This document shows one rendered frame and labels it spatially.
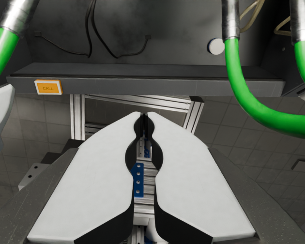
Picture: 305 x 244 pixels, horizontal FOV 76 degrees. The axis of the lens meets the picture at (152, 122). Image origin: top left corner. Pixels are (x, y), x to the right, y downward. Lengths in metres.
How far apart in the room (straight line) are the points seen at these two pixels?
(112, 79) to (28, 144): 1.60
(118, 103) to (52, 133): 0.73
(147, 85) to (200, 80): 0.12
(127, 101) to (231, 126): 0.93
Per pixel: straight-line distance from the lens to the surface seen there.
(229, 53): 0.23
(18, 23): 0.20
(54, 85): 0.47
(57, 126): 1.76
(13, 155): 2.13
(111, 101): 1.30
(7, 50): 0.20
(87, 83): 0.46
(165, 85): 0.45
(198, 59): 0.57
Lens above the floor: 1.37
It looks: 59 degrees down
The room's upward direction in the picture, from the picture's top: 176 degrees clockwise
